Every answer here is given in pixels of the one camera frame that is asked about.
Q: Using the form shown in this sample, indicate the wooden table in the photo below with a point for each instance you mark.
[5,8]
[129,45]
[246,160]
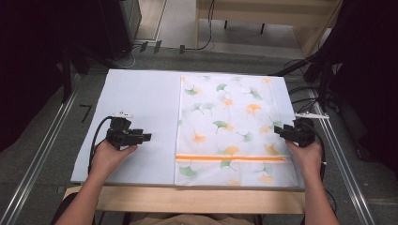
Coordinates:
[200,200]

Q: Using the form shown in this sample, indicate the black tripod stand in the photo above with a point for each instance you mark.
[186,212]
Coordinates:
[322,72]

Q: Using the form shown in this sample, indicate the light blue table mat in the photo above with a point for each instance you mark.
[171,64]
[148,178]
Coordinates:
[140,103]

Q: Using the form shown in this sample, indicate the light wooden bench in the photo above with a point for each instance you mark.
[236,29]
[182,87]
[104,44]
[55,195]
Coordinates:
[266,12]

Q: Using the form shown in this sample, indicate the aluminium floor rail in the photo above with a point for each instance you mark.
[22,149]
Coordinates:
[37,156]
[341,162]

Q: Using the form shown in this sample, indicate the person's left hand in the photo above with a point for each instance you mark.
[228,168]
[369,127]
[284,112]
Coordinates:
[108,157]

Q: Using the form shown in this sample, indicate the black cabinet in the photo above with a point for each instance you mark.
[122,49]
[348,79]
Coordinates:
[120,28]

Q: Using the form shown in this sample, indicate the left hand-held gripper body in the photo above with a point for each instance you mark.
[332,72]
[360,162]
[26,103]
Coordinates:
[120,137]

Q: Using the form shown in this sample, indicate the person's right hand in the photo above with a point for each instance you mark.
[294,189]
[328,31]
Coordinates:
[308,157]

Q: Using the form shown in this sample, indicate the black metal stand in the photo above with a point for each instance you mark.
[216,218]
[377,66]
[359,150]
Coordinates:
[66,75]

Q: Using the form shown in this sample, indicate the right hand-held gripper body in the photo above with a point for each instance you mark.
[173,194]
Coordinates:
[302,133]

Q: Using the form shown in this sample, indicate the leaf-print bag with orange zipper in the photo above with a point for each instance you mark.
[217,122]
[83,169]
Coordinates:
[231,125]

